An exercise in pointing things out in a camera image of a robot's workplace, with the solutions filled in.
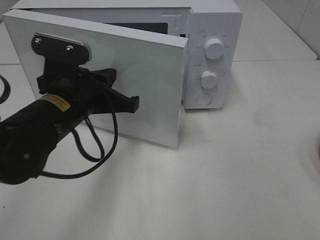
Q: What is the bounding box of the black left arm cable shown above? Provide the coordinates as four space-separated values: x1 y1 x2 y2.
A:
39 74 119 180

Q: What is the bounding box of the white timer knob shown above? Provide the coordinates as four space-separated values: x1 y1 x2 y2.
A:
200 70 218 89

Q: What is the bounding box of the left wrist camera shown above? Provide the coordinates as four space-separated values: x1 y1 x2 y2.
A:
31 32 92 66

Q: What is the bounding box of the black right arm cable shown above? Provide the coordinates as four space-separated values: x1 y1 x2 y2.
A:
0 74 11 103

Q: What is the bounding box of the white microwave oven body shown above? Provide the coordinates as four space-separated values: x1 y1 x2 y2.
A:
3 0 243 109

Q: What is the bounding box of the round white door button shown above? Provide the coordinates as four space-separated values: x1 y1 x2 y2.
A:
196 93 212 106

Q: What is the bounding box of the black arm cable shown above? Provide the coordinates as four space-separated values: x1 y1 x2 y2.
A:
0 74 11 103
39 74 119 180

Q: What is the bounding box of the white microwave door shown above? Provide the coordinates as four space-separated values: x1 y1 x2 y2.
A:
3 9 187 148

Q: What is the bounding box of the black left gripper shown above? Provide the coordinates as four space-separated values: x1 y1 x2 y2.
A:
36 59 140 118

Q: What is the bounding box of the upper white power knob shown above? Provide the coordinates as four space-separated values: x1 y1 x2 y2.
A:
203 36 225 60

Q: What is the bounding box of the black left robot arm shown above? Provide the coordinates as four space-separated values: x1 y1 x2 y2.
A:
0 59 140 185

